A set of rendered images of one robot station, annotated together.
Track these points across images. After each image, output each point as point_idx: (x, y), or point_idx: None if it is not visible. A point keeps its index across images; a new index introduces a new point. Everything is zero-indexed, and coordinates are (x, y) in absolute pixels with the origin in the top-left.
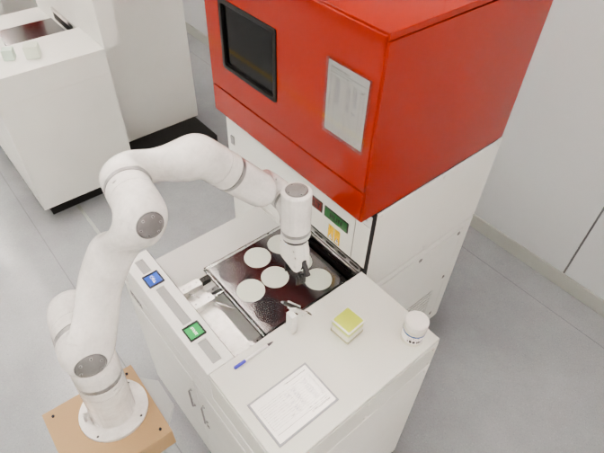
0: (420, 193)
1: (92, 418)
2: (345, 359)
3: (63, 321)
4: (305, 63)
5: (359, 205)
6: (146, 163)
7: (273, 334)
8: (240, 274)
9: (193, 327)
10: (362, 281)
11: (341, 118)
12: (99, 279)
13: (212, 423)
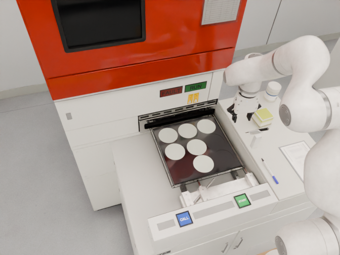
0: None
1: None
2: (278, 129)
3: (330, 240)
4: None
5: (230, 56)
6: (315, 81)
7: (255, 156)
8: (186, 165)
9: (239, 200)
10: (226, 102)
11: (219, 7)
12: None
13: (246, 239)
